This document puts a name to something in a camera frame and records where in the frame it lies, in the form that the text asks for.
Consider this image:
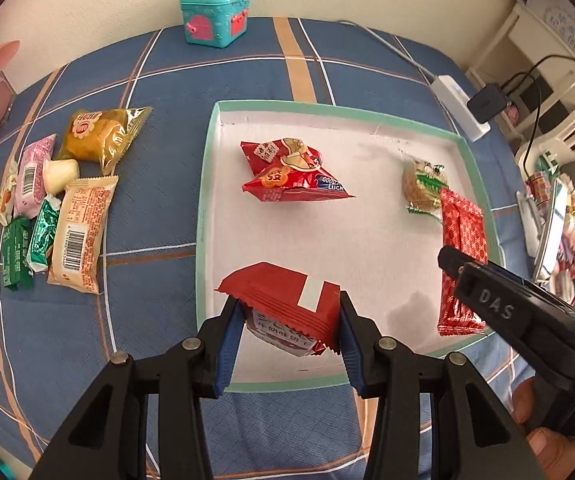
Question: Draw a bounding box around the black cable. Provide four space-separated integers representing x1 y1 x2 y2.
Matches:
502 54 575 166

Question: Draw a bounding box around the red patterned snack packet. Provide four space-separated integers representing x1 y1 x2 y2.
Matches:
436 187 491 337

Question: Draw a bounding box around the black power adapter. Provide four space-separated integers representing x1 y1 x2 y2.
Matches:
467 85 509 123

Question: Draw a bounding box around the orange print clear packet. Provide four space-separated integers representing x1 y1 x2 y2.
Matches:
0 160 20 226

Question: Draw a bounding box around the white cable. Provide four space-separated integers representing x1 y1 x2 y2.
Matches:
337 20 441 82

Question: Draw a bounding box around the white bun clear packet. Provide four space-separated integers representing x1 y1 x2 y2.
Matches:
42 158 80 196

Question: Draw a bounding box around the dark green snack packet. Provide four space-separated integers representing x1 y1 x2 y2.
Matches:
1 216 35 291

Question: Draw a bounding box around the teal toy chest box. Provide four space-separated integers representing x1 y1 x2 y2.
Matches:
180 0 253 50

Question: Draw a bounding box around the red cartoon print snack bag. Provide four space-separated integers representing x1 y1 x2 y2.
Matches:
240 137 357 204

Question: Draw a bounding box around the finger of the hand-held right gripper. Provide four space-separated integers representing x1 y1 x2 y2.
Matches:
437 245 575 318
454 261 575 393

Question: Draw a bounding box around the pink snack packet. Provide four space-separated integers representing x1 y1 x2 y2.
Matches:
13 133 58 218

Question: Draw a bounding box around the beige barcode snack packet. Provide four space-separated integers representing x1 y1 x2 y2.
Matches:
47 176 119 295

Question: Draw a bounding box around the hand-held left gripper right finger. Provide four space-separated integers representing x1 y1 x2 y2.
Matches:
336 291 548 480

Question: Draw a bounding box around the yellow cake packet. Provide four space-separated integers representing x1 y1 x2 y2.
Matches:
56 106 154 176

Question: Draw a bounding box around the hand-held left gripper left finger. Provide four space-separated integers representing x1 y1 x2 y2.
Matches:
30 296 248 480

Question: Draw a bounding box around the red snack packet white patch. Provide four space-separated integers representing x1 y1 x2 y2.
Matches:
216 261 342 358

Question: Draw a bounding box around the white tray teal rim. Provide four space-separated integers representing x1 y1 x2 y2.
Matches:
194 101 507 393

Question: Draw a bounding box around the white shelf unit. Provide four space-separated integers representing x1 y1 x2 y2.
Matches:
465 2 575 161

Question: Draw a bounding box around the green white cake packet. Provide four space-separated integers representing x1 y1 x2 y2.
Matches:
401 156 449 221

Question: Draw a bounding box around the person's right hand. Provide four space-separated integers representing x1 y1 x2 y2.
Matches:
510 377 575 480

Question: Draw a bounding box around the green white snack packet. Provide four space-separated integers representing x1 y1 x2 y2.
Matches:
26 195 63 273

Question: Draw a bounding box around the white power strip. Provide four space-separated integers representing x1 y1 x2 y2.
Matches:
430 75 492 142

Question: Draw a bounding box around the pile of assorted packets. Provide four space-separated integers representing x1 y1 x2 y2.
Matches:
515 150 575 306

